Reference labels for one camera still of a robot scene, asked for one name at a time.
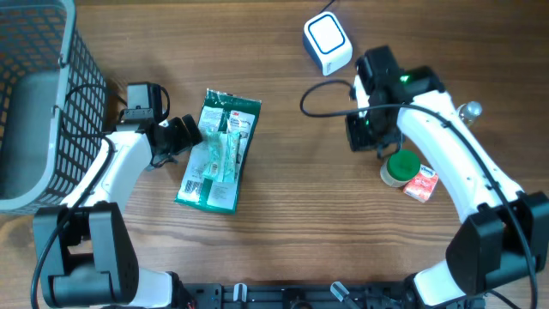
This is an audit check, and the pale teal sachet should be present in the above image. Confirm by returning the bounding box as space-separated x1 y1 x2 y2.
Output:
202 130 240 184

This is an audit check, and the grey plastic shopping basket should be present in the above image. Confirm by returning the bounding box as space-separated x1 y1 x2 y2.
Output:
1 1 107 215

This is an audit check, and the green lid white jar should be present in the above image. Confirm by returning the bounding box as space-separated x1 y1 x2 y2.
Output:
380 149 421 188

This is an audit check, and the yellow dish soap bottle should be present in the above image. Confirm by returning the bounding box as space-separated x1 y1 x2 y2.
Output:
456 101 483 127

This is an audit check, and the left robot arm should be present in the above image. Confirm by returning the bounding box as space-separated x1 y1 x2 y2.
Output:
30 82 202 308

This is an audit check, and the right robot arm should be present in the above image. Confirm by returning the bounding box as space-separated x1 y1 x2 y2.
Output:
346 46 548 308

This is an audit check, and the white barcode scanner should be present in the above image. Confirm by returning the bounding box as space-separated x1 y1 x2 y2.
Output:
302 11 353 76

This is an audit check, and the orange tissue pack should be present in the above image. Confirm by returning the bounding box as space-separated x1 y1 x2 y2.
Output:
403 165 439 203

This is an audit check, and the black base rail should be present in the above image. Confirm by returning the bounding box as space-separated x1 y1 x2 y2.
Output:
174 282 427 309

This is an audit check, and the green plastic packet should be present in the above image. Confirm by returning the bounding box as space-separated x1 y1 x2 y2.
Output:
175 89 262 214

